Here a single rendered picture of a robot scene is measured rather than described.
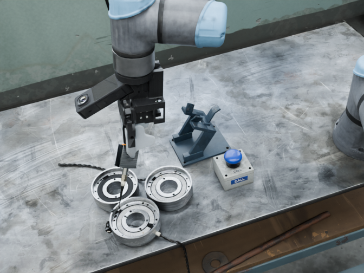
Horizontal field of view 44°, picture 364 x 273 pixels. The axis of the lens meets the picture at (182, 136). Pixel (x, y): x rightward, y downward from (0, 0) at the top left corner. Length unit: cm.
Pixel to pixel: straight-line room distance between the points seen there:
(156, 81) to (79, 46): 179
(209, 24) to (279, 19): 223
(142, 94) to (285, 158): 41
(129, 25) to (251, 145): 50
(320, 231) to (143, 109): 64
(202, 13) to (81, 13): 181
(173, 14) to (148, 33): 5
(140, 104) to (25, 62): 183
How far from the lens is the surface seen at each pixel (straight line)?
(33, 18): 250
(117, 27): 75
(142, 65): 78
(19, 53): 260
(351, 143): 110
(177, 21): 73
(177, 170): 102
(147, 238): 93
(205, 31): 73
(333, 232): 128
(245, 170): 100
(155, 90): 85
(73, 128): 124
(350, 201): 135
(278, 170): 106
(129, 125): 85
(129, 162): 95
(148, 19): 74
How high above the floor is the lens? 159
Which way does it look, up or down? 44 degrees down
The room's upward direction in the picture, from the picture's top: 7 degrees counter-clockwise
